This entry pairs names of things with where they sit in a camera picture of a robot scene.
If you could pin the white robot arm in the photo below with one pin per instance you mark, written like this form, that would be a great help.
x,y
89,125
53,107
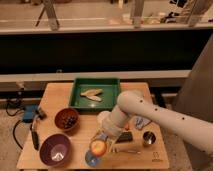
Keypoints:
x,y
198,133

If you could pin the purple bowl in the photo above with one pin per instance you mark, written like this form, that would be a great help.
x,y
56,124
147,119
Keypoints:
x,y
55,150

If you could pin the brown bowl with dark berries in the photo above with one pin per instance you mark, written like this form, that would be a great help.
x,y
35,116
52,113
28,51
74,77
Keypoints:
x,y
66,119

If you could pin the black sponge block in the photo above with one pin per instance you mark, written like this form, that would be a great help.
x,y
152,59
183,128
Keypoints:
x,y
125,137

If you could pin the blue electrical box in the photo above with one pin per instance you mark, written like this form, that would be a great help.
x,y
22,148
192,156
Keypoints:
x,y
29,113

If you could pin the green plastic tray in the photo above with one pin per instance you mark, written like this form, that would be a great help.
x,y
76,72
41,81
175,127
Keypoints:
x,y
110,87

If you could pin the orange carrot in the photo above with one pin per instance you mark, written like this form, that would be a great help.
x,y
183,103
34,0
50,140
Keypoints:
x,y
127,127

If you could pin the silver fork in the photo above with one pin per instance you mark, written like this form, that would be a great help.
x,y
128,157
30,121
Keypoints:
x,y
116,150

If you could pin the blue measuring scoop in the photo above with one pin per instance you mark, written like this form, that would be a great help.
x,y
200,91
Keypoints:
x,y
91,159

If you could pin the black handled tool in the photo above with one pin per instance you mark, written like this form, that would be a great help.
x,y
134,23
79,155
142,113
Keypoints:
x,y
34,134

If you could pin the white plastic cup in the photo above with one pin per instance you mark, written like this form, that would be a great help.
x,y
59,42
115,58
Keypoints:
x,y
101,117

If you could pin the red yellow apple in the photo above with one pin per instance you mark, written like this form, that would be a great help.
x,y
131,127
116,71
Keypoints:
x,y
98,147

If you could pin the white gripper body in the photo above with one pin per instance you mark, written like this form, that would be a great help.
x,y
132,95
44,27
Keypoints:
x,y
102,136

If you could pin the small metal cup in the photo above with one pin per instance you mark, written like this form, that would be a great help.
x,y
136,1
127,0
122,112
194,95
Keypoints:
x,y
149,138

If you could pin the tan wooden piece in tray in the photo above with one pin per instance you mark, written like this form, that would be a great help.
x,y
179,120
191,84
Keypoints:
x,y
92,94

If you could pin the blue grey cloth toy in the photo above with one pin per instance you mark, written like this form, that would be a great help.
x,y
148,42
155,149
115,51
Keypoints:
x,y
140,122

